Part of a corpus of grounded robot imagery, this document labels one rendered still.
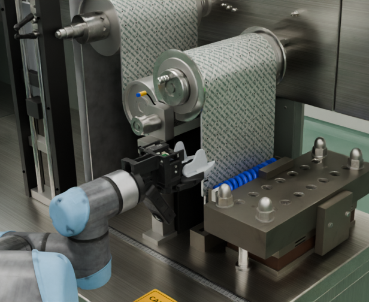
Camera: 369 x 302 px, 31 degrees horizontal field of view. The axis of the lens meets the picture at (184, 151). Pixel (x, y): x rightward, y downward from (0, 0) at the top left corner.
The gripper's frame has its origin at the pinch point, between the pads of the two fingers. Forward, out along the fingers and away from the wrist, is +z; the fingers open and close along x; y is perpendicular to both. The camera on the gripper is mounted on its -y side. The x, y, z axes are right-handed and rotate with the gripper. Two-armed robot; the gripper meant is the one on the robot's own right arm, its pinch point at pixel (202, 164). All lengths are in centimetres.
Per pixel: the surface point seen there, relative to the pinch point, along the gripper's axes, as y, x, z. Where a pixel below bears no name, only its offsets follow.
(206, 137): 5.9, -0.4, 0.8
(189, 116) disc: 10.1, 2.6, -0.9
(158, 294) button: -16.7, -8.7, -21.3
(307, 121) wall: -107, 156, 264
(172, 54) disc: 22.0, 7.0, -0.9
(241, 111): 8.4, -0.4, 11.7
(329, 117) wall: -101, 139, 265
